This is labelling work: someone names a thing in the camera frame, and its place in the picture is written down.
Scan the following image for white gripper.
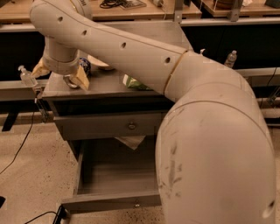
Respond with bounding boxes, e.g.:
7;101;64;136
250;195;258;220
31;38;89;90

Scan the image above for blue pepsi can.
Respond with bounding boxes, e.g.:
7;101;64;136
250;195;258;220
62;57;92;89

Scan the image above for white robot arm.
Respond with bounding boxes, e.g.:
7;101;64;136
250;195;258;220
30;0;277;224

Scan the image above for grey top drawer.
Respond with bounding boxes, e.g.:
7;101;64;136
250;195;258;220
54;111;165;141

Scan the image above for grey drawer cabinet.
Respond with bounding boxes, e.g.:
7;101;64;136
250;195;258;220
41;20;193;165

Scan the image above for white cloth under drawer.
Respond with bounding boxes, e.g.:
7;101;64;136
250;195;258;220
116;136;145;151

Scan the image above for open grey middle drawer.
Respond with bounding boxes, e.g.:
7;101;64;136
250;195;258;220
62;136;161;214

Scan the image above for hand sanitizer pump bottle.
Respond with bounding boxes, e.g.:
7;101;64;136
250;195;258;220
18;66;38;88

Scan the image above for white paper bowl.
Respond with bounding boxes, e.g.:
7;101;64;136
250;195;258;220
87;55;113;71

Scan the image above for green chip bag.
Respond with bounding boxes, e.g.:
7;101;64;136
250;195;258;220
122;74;150;90

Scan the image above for wooden background desk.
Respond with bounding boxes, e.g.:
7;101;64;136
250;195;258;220
0;0;201;24

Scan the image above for clear plastic water bottle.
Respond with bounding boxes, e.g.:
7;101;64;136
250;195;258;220
224;50;237;68

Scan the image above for black floor cable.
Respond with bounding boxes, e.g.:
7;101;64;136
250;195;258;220
0;110;36;176

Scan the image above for black cable bundle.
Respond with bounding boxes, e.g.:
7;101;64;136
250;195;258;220
99;0;130;10

